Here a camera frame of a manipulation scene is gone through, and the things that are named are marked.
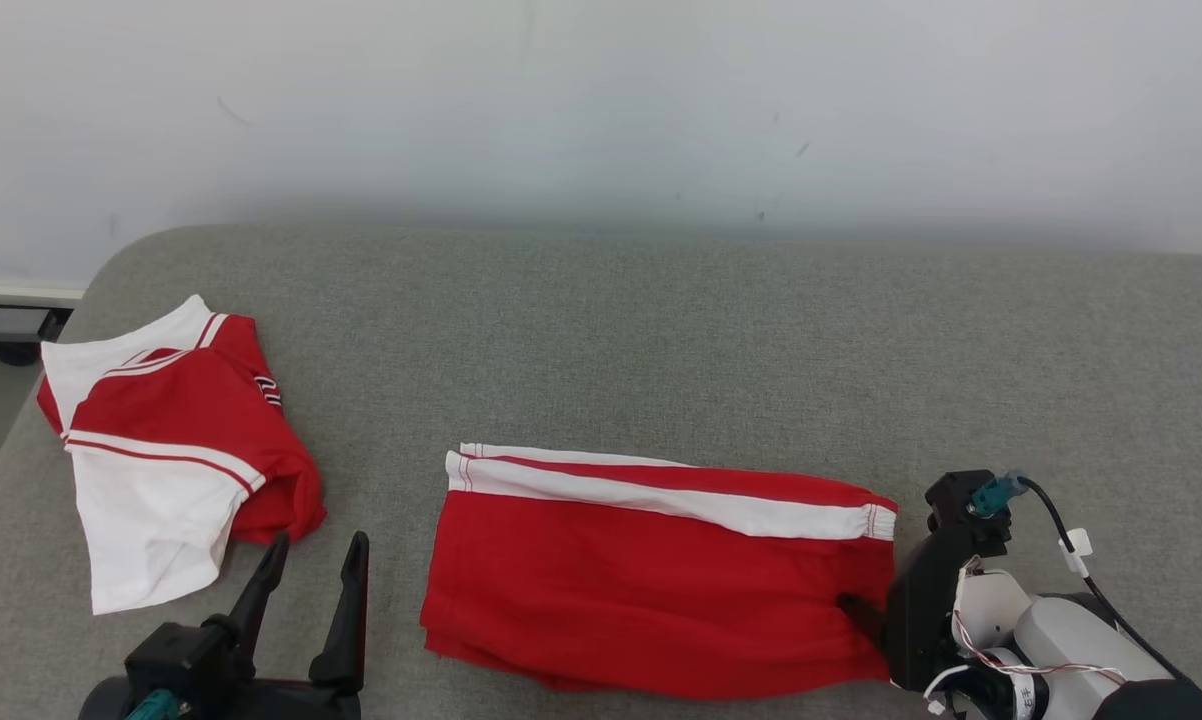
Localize grey metal bar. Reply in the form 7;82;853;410
0;305;64;338

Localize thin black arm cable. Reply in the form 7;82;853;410
1019;477;1194;683

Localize red shorts with print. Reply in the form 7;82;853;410
420;443;899;699

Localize red and white shirt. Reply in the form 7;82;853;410
38;294;327;615

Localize white baseboard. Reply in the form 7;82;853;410
0;280;88;307

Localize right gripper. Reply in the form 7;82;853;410
836;525;1007;686

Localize red white twisted wire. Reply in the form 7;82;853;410
923;610;1129;716

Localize white cable clip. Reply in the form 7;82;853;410
1058;528;1095;577

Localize teal cable connector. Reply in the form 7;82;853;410
126;688;194;720
969;472;1030;517

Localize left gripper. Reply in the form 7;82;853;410
79;531;370;720

